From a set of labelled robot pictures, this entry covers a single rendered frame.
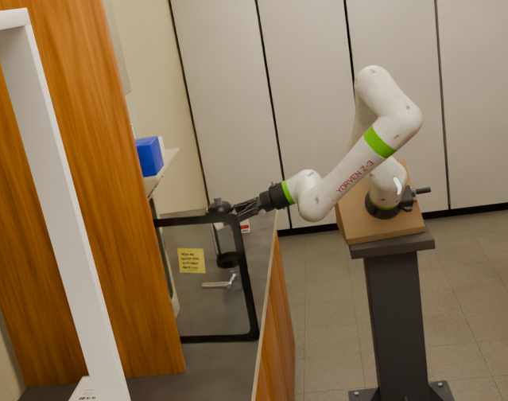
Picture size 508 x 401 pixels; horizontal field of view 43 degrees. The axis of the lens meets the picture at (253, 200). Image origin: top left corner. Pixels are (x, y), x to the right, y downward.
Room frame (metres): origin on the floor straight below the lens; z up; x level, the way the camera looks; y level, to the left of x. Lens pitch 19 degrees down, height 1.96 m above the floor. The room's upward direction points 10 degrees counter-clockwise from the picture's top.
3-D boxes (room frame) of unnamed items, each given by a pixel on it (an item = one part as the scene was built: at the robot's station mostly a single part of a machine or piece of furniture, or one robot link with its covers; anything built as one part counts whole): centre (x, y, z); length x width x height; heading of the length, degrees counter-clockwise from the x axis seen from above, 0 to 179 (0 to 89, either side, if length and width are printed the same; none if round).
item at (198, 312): (1.67, 0.20, 1.19); 0.30 x 0.01 x 0.40; 75
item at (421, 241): (2.40, -0.51, 0.92); 0.32 x 0.32 x 0.04; 84
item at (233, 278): (1.62, 0.13, 1.20); 0.10 x 0.05 x 0.03; 75
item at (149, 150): (1.76, 0.29, 1.56); 0.10 x 0.10 x 0.09; 82
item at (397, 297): (2.40, -0.51, 0.45); 0.48 x 0.48 x 0.90; 84
